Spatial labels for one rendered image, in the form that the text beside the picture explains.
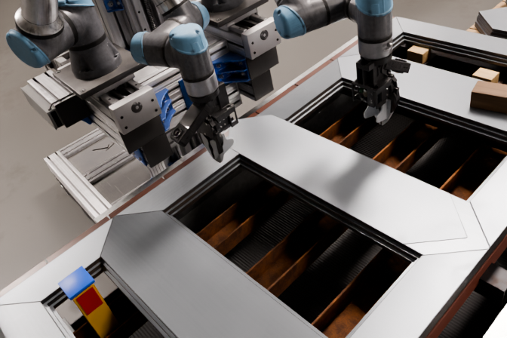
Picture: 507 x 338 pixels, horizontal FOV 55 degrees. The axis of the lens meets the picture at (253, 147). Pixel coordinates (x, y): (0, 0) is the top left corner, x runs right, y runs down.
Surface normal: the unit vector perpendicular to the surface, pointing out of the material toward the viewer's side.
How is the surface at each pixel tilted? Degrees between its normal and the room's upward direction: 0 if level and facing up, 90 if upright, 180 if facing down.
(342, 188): 0
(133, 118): 90
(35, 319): 0
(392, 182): 0
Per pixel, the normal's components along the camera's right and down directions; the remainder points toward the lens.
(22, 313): -0.18, -0.77
